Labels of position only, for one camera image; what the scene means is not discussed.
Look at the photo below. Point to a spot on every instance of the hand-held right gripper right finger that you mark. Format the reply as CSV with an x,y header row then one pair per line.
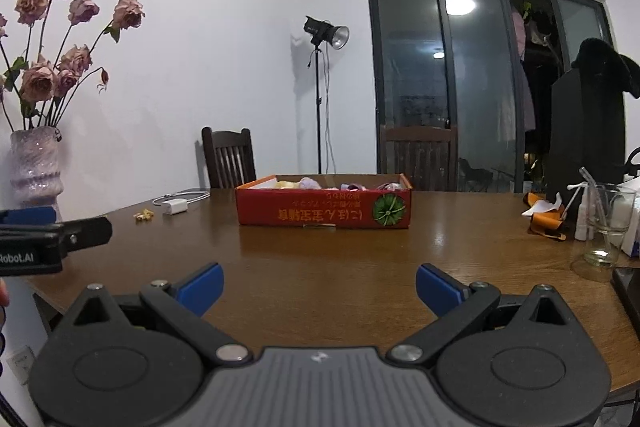
x,y
436,289

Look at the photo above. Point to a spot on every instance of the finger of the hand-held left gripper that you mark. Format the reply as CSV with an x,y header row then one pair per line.
x,y
27,216
87,233

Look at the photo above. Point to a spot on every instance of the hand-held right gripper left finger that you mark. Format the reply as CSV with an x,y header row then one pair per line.
x,y
202,288

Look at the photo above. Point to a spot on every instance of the white and yellow sheep plush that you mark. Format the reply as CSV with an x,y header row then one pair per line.
x,y
287,182

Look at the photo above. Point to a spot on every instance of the red cardboard box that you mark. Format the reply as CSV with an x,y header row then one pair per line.
x,y
320,209

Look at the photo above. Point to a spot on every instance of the purple fluffy towel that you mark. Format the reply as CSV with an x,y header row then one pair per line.
x,y
310,182

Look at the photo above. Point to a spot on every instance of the person's left hand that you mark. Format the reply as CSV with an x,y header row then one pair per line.
x,y
2,294

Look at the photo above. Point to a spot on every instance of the pile of dried petals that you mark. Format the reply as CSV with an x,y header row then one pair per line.
x,y
144,216

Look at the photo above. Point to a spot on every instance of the orange peel pieces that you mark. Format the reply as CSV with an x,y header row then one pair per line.
x,y
547,224

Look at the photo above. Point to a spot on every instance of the dark wooden slatted chair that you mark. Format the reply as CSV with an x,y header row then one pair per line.
x,y
230,159

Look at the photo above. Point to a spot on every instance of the white crumpled paper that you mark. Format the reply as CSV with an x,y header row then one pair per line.
x,y
542,207

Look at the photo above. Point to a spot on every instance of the dried pink rose bouquet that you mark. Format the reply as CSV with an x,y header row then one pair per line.
x,y
40,77

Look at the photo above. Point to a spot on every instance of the white spray bottle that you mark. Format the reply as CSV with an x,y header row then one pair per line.
x,y
582,217

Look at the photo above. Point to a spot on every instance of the clear drinking glass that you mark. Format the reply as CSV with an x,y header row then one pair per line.
x,y
605,247

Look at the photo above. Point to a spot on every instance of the clear straw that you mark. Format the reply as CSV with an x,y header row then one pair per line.
x,y
597,197

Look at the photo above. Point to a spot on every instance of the black flat tablet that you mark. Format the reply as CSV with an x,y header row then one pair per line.
x,y
629,289

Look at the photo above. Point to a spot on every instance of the white tissue packet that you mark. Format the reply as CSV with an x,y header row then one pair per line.
x,y
632,217

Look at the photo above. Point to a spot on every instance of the dark framed sliding glass door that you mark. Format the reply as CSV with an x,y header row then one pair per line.
x,y
480,82

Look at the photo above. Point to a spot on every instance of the hanging clothes behind door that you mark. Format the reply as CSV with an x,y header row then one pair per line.
x,y
530,57

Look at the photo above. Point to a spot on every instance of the black studio light on stand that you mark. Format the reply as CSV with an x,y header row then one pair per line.
x,y
325,34

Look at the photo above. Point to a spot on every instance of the black fuzzy garment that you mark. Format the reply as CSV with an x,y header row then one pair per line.
x,y
607,62

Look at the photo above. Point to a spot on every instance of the white wall socket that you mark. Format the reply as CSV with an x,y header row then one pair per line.
x,y
21,364

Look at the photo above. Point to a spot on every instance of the dark wooden chair with rail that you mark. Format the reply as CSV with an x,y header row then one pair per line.
x,y
417,157

